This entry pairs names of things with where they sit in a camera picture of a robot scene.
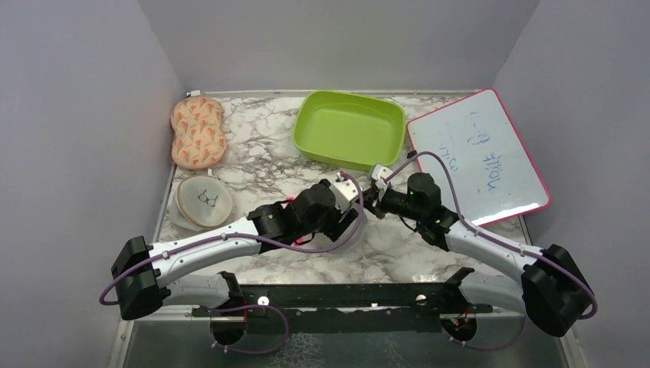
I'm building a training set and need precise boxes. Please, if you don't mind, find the floral orange pouch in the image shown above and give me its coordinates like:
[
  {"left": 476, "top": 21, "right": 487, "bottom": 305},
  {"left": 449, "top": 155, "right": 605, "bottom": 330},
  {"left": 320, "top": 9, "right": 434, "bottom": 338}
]
[{"left": 170, "top": 96, "right": 227, "bottom": 170}]

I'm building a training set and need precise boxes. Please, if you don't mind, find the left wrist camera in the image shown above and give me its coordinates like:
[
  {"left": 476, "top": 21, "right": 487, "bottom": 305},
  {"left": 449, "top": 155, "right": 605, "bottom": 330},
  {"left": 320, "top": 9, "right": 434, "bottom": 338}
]
[{"left": 330, "top": 172, "right": 359, "bottom": 213}]

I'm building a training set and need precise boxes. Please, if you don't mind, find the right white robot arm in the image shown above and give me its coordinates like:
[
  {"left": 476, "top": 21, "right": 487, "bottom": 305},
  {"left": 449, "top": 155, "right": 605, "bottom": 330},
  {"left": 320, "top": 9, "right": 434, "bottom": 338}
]
[{"left": 363, "top": 167, "right": 594, "bottom": 337}]

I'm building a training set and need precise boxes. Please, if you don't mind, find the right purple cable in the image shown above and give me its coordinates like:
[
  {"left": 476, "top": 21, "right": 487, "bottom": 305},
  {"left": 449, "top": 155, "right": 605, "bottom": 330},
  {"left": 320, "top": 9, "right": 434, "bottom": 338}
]
[{"left": 386, "top": 151, "right": 599, "bottom": 353}]

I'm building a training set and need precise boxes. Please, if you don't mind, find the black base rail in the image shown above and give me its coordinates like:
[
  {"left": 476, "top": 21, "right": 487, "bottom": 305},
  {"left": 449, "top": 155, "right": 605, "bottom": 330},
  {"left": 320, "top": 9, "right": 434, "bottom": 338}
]
[{"left": 191, "top": 282, "right": 493, "bottom": 334}]

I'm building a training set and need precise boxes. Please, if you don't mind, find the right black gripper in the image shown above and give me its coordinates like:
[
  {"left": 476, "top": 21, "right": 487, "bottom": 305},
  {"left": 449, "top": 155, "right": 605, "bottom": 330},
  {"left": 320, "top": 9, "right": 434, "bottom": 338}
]
[{"left": 354, "top": 185, "right": 424, "bottom": 222}]

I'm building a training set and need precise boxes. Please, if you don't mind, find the pink plastic clip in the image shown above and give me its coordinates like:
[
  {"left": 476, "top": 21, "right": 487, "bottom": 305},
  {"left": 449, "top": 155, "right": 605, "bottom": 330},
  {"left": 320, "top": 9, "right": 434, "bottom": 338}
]
[{"left": 286, "top": 196, "right": 314, "bottom": 246}]

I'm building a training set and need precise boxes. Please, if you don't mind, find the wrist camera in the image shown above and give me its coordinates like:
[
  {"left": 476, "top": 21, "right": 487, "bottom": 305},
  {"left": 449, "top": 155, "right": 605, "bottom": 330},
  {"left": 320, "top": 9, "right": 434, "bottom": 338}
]
[
  {"left": 330, "top": 172, "right": 359, "bottom": 213},
  {"left": 370, "top": 164, "right": 393, "bottom": 185}
]

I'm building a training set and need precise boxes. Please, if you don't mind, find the green plastic tray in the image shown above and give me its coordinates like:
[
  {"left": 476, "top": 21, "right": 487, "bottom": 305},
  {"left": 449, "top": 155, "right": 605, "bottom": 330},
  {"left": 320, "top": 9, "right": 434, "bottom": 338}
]
[{"left": 292, "top": 90, "right": 405, "bottom": 172}]

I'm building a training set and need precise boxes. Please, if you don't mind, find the round beige mesh bag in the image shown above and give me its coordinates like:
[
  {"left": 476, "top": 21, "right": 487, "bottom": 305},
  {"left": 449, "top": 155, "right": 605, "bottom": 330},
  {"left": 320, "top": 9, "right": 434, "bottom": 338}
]
[{"left": 169, "top": 176, "right": 234, "bottom": 232}]

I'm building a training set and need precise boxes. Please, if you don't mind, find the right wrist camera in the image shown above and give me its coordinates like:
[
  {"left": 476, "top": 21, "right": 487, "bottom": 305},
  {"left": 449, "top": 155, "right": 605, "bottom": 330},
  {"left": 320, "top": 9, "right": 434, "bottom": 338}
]
[{"left": 370, "top": 164, "right": 393, "bottom": 185}]

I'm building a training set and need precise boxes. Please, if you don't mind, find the pink framed whiteboard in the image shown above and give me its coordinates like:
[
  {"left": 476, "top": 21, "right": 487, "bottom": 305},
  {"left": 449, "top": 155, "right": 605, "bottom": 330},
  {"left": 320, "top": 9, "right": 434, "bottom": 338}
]
[{"left": 406, "top": 89, "right": 551, "bottom": 225}]

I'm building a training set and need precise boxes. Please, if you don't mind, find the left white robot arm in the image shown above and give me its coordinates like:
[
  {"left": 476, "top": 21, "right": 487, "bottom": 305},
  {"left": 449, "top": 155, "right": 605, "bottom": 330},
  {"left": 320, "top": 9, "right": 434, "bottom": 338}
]
[{"left": 100, "top": 174, "right": 365, "bottom": 320}]

